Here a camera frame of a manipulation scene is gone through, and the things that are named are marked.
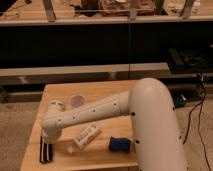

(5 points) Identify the black whiteboard eraser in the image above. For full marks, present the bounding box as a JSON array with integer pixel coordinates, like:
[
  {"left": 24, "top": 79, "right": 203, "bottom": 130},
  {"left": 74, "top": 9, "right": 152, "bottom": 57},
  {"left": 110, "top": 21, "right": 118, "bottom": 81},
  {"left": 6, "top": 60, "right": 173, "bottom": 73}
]
[{"left": 39, "top": 138, "right": 53, "bottom": 164}]

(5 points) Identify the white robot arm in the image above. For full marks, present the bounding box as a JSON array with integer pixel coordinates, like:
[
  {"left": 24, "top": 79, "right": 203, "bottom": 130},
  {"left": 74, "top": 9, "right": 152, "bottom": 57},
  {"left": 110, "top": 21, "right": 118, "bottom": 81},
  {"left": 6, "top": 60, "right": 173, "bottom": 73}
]
[{"left": 41, "top": 78, "right": 187, "bottom": 171}]

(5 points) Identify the white tube bottle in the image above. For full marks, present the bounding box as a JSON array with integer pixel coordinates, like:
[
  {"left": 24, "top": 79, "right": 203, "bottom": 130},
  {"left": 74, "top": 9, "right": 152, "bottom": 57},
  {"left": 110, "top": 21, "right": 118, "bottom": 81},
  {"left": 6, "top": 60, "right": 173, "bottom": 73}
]
[{"left": 74, "top": 122, "right": 101, "bottom": 150}]

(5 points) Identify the blue tape roll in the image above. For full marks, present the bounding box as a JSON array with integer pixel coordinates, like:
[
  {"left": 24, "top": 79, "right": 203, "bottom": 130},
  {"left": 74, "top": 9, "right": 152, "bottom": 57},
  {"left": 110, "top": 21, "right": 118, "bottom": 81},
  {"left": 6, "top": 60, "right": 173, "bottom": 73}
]
[{"left": 108, "top": 137, "right": 131, "bottom": 153}]

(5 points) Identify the metal shelf rack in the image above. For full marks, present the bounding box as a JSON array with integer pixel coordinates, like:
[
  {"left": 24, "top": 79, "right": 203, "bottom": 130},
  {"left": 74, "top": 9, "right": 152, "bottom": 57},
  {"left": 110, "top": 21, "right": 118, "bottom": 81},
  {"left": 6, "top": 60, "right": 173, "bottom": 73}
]
[{"left": 0, "top": 0, "right": 213, "bottom": 86}]

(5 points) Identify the small black box on floor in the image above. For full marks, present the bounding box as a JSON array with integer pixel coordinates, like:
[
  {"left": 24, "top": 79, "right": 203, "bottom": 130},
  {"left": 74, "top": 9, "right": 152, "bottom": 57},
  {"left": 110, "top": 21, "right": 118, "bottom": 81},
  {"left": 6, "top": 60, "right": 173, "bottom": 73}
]
[{"left": 173, "top": 95, "right": 187, "bottom": 108}]

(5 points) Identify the black device on shelf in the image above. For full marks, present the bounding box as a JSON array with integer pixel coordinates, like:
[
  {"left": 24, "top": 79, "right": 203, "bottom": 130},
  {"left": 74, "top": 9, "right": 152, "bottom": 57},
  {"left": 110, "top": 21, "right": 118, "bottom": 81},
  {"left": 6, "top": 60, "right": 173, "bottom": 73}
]
[{"left": 167, "top": 46, "right": 213, "bottom": 74}]

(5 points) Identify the black power cable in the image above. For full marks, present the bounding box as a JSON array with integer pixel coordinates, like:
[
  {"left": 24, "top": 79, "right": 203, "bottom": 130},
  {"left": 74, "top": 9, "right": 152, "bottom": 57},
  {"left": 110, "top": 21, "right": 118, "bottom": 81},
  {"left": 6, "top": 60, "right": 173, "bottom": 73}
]
[{"left": 182, "top": 74, "right": 213, "bottom": 171}]

